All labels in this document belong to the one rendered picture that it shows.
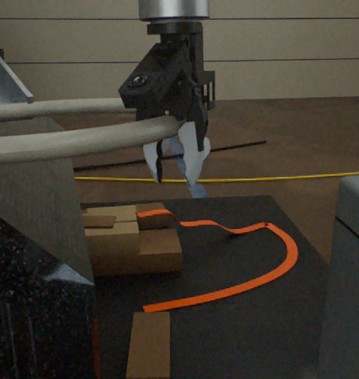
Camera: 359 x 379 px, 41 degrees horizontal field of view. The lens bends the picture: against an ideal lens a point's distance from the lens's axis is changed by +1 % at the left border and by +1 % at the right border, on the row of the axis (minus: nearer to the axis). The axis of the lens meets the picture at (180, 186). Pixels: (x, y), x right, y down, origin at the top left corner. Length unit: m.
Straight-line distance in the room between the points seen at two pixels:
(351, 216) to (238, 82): 5.74
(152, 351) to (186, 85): 1.01
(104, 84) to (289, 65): 2.40
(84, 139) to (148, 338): 1.06
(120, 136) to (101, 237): 1.46
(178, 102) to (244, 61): 5.75
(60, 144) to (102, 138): 0.05
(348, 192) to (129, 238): 1.42
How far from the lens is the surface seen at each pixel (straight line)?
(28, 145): 0.53
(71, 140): 0.53
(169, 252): 2.05
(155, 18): 0.61
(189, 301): 1.89
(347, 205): 0.69
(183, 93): 0.61
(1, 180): 1.04
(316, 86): 6.73
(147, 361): 1.45
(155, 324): 1.58
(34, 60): 6.20
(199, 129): 0.61
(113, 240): 2.01
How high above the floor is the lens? 1.06
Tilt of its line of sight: 20 degrees down
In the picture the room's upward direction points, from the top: straight up
